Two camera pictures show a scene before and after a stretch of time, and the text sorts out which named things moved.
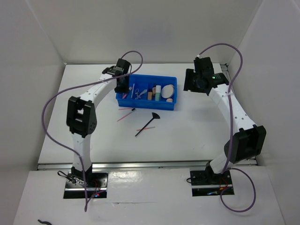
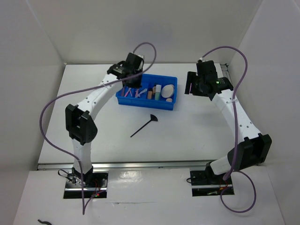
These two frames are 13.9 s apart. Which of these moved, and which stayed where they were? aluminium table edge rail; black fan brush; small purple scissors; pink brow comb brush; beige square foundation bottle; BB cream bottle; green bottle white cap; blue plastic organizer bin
Moved: small purple scissors; pink brow comb brush; black fan brush
Stayed: BB cream bottle; aluminium table edge rail; green bottle white cap; blue plastic organizer bin; beige square foundation bottle
